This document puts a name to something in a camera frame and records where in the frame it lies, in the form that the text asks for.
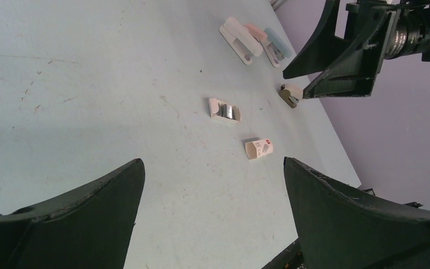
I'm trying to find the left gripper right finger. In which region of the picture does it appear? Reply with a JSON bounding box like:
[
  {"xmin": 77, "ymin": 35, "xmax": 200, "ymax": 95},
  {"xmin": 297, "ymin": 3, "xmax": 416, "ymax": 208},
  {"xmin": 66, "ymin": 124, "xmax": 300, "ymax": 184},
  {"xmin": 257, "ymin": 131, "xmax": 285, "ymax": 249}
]
[{"xmin": 284, "ymin": 157, "xmax": 430, "ymax": 268}]

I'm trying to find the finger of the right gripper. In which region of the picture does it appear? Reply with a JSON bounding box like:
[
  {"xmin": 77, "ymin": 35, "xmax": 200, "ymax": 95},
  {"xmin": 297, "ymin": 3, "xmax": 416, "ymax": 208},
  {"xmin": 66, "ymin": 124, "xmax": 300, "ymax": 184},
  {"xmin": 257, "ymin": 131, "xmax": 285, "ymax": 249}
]
[
  {"xmin": 283, "ymin": 0, "xmax": 343, "ymax": 79},
  {"xmin": 302, "ymin": 7, "xmax": 390, "ymax": 99}
]

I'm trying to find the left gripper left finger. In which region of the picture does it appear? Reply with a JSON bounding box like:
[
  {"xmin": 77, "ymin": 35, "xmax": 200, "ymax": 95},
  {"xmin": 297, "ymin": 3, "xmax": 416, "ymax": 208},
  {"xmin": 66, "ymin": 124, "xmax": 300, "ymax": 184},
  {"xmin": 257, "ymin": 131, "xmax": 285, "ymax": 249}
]
[{"xmin": 0, "ymin": 159, "xmax": 146, "ymax": 268}]

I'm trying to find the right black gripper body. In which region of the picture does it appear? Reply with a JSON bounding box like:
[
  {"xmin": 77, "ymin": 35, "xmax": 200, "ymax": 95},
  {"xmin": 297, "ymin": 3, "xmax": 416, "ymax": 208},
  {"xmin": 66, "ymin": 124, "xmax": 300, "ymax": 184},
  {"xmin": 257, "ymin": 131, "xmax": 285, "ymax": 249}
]
[{"xmin": 333, "ymin": 1, "xmax": 408, "ymax": 75}]

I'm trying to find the beige brown mini stapler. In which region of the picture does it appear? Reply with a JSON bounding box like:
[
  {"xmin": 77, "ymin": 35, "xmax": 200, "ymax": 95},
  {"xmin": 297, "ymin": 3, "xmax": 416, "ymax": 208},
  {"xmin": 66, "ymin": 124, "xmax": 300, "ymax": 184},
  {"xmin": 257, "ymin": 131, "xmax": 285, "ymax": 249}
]
[{"xmin": 278, "ymin": 84, "xmax": 303, "ymax": 109}]

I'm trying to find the long white stapler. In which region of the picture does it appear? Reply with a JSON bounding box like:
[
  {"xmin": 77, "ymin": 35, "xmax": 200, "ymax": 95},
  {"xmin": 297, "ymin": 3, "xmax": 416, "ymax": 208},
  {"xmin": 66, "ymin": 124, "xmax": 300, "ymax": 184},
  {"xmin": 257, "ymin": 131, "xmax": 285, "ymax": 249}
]
[{"xmin": 219, "ymin": 17, "xmax": 263, "ymax": 66}]

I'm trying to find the white staple box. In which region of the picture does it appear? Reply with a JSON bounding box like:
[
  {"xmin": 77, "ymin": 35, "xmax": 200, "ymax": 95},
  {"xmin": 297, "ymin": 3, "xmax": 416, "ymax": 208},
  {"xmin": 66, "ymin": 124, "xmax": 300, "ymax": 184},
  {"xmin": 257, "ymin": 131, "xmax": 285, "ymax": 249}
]
[{"xmin": 245, "ymin": 138, "xmax": 273, "ymax": 160}]

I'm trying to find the staple box tray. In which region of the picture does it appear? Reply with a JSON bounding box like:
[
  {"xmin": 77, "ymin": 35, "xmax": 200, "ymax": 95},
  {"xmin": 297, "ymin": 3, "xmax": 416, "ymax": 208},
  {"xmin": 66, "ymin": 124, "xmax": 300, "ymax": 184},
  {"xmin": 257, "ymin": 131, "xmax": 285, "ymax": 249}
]
[{"xmin": 208, "ymin": 98, "xmax": 241, "ymax": 124}]

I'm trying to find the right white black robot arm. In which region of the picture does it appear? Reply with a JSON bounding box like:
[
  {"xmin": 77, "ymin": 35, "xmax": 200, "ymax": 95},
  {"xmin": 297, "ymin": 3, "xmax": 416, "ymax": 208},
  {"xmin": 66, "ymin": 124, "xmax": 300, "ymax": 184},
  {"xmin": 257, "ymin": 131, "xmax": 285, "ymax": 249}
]
[{"xmin": 283, "ymin": 1, "xmax": 430, "ymax": 99}]

